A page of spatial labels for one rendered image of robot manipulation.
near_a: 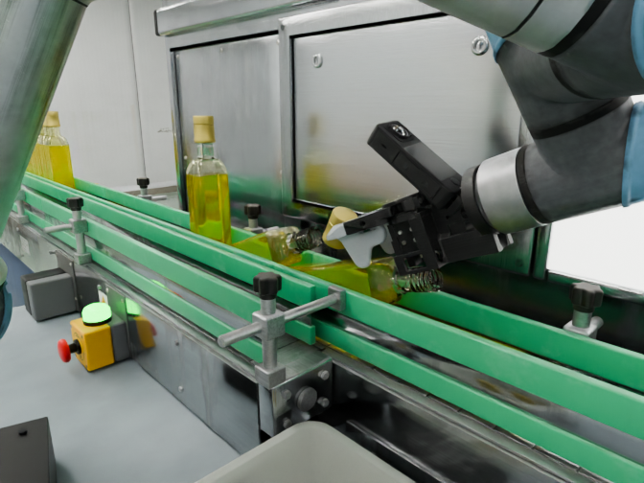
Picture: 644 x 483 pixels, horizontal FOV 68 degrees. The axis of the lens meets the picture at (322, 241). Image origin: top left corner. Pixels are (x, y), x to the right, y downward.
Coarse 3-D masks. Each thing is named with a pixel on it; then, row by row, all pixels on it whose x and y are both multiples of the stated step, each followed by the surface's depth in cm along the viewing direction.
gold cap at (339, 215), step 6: (336, 210) 61; (342, 210) 61; (348, 210) 61; (336, 216) 60; (342, 216) 60; (348, 216) 60; (354, 216) 61; (330, 222) 61; (336, 222) 60; (330, 228) 61; (324, 234) 62; (324, 240) 62; (336, 240) 61; (330, 246) 62; (336, 246) 61; (342, 246) 62
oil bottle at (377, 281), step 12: (300, 264) 71; (312, 264) 67; (324, 264) 64; (336, 264) 61; (348, 264) 59; (372, 264) 57; (384, 264) 56; (324, 276) 62; (336, 276) 61; (348, 276) 59; (360, 276) 58; (372, 276) 57; (384, 276) 56; (360, 288) 58; (372, 288) 57; (384, 288) 56; (396, 288) 56; (384, 300) 56; (396, 300) 57
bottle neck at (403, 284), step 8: (424, 272) 53; (432, 272) 55; (440, 272) 54; (400, 280) 55; (408, 280) 54; (416, 280) 54; (424, 280) 53; (432, 280) 55; (440, 280) 54; (400, 288) 56; (408, 288) 55; (416, 288) 54; (424, 288) 54; (432, 288) 53; (440, 288) 54
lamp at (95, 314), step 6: (90, 306) 81; (96, 306) 81; (102, 306) 81; (84, 312) 80; (90, 312) 80; (96, 312) 80; (102, 312) 80; (108, 312) 81; (84, 318) 80; (90, 318) 80; (96, 318) 80; (102, 318) 80; (108, 318) 81; (84, 324) 80; (90, 324) 80; (96, 324) 80; (102, 324) 80
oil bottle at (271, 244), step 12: (288, 228) 70; (252, 240) 72; (264, 240) 69; (276, 240) 68; (252, 252) 72; (264, 252) 70; (276, 252) 68; (288, 252) 68; (300, 252) 69; (288, 264) 70
